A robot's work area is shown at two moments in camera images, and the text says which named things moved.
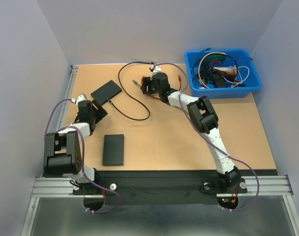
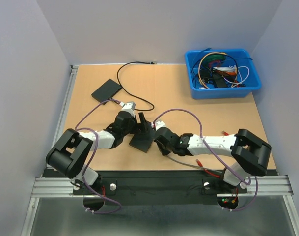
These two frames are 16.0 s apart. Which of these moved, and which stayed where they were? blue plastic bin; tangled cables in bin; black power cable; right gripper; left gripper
Moved: right gripper; black power cable; left gripper
Stayed: tangled cables in bin; blue plastic bin
